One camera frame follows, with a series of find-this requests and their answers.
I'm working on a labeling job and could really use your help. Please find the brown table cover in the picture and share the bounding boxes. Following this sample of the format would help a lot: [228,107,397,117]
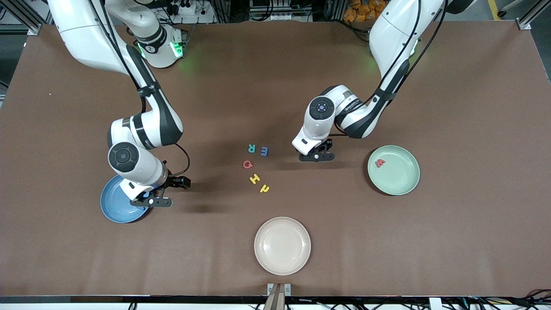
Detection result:
[0,19,551,298]

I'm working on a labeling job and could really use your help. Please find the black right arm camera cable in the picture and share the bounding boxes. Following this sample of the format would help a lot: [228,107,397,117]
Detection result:
[86,0,191,189]

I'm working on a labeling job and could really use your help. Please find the grey equipment box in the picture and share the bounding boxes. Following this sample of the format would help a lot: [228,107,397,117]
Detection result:
[249,0,317,22]

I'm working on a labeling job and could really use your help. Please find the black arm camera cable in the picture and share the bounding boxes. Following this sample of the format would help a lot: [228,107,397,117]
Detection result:
[319,0,448,153]
[86,0,191,189]

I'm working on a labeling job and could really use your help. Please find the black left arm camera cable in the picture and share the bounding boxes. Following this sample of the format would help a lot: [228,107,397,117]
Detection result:
[319,0,448,153]

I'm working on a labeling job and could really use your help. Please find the aluminium frame post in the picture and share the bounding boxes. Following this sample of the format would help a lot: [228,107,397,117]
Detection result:
[0,0,50,36]
[517,0,551,31]

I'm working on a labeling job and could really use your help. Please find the red and black cable bundle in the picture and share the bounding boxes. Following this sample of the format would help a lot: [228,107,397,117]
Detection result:
[510,289,551,309]

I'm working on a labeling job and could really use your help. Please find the metal table edge bracket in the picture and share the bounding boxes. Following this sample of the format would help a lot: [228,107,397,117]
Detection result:
[267,283,291,310]

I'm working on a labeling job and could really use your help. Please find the green plate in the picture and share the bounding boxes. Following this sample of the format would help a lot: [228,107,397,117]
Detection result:
[367,145,421,196]

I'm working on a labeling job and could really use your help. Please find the beige plate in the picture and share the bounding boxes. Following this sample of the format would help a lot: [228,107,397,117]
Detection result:
[254,217,312,276]

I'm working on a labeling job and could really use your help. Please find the white power strip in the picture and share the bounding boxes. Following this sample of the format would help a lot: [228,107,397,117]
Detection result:
[166,0,216,24]

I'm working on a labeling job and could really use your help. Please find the orange snack pile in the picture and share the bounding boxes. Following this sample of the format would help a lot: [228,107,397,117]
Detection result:
[343,0,379,23]

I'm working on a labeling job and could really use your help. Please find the blue plate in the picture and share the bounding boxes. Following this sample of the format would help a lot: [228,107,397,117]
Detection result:
[100,174,151,224]

